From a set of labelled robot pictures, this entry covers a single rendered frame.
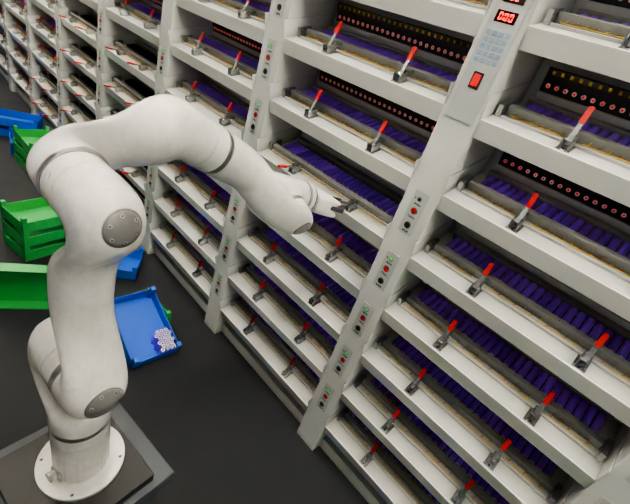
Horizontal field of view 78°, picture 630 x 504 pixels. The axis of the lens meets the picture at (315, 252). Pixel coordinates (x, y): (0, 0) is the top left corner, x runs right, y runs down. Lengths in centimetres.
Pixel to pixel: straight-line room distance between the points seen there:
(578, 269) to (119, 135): 88
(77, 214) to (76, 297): 18
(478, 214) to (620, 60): 37
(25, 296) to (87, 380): 131
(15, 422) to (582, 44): 185
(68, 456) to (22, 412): 66
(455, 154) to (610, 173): 31
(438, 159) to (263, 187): 45
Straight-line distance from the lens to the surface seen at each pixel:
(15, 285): 207
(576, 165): 94
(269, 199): 81
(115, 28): 267
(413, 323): 118
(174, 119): 64
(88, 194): 59
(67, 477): 118
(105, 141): 67
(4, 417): 173
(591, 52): 96
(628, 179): 93
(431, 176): 104
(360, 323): 125
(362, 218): 118
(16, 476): 124
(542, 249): 97
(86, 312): 75
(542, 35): 99
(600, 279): 97
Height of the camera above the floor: 137
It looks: 29 degrees down
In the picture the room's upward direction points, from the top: 20 degrees clockwise
